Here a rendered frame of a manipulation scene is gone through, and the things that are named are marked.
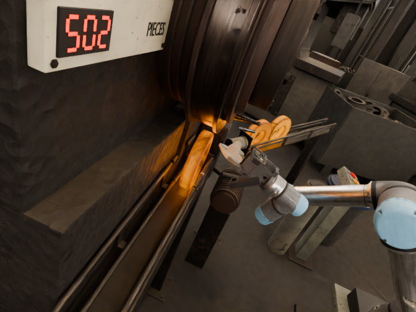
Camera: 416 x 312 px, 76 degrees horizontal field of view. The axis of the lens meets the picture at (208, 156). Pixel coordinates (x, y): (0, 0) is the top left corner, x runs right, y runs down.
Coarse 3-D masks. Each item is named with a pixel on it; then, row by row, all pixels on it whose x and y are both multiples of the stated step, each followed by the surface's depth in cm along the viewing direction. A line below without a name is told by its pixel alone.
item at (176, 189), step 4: (200, 172) 91; (180, 176) 85; (176, 180) 83; (176, 184) 81; (172, 188) 79; (176, 188) 80; (180, 188) 80; (184, 188) 81; (172, 192) 78; (176, 192) 78; (180, 192) 79; (184, 192) 80; (188, 192) 80; (184, 196) 78
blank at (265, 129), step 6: (258, 120) 118; (264, 120) 119; (252, 126) 116; (258, 126) 115; (264, 126) 118; (270, 126) 121; (246, 132) 117; (258, 132) 118; (264, 132) 122; (270, 132) 125; (258, 138) 125; (264, 138) 125; (252, 144) 121
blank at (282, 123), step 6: (276, 120) 126; (282, 120) 125; (288, 120) 129; (276, 126) 125; (282, 126) 132; (288, 126) 133; (276, 132) 135; (282, 132) 133; (270, 138) 128; (276, 138) 132
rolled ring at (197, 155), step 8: (200, 136) 73; (208, 136) 74; (200, 144) 71; (208, 144) 75; (192, 152) 71; (200, 152) 71; (192, 160) 70; (200, 160) 72; (184, 168) 71; (192, 168) 71; (200, 168) 85; (184, 176) 72; (192, 176) 72; (184, 184) 74; (192, 184) 80
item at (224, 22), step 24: (216, 0) 40; (240, 0) 40; (216, 24) 41; (240, 24) 40; (216, 48) 43; (240, 48) 41; (216, 72) 45; (192, 96) 51; (216, 96) 48; (216, 120) 53
